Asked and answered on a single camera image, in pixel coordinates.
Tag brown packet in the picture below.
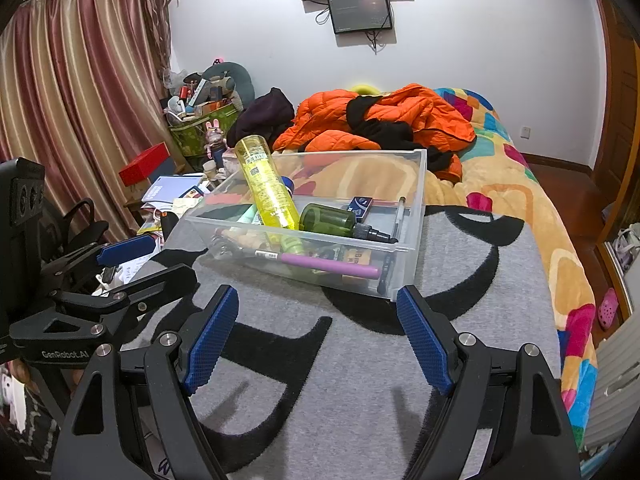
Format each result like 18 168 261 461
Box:
340 247 374 266

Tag black office chair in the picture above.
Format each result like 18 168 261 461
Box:
59 199 109 262

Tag green plastic bottle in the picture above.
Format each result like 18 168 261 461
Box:
299 203 389 244

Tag black pen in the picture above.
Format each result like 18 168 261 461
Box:
377 255 394 296

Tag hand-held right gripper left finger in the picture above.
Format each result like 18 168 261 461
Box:
52 284 241 480

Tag colourful patterned blanket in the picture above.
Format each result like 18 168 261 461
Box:
270 87 599 448

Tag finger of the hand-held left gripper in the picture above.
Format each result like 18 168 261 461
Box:
40 234 164 294
52 263 199 344

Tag white marker pen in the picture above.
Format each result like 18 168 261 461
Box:
391 196 407 245

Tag purple pen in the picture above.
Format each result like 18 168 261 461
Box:
255 250 381 279

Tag dark purple garment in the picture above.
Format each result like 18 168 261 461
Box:
227 87 296 148

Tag blue white notebook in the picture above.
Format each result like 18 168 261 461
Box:
141 176 206 211

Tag grey blanket with black pattern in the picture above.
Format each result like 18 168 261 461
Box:
105 207 563 480

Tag yellow liquid bottle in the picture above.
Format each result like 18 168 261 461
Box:
235 135 301 229

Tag person's left hand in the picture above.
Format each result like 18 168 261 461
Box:
10 361 87 391

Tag white slatted object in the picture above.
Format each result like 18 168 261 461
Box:
582 330 640 462

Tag light green tube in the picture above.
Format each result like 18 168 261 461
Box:
277 235 307 256

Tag small blue box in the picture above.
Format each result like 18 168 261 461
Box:
347 196 375 221

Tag striped curtain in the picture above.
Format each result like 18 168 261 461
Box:
0 0 173 231

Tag clear plastic bin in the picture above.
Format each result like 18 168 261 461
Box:
181 149 429 304

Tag pink bunny bottle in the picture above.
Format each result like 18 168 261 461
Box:
205 119 229 163

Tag black monitor cable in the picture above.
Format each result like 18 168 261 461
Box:
365 30 393 55

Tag black garment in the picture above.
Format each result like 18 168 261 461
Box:
346 94 453 171

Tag grey neck pillow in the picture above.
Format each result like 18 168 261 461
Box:
200 61 256 111

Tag wooden door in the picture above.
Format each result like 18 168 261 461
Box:
592 0 640 221

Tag white shoes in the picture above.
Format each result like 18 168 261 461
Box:
612 229 640 267

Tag pink clog shoe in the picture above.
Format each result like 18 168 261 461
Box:
597 287 619 331

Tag green storage box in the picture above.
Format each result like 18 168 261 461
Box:
167 105 241 159

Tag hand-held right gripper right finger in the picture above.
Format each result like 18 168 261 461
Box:
396 284 583 480

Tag orange puffer jacket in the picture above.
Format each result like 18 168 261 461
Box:
272 84 477 181

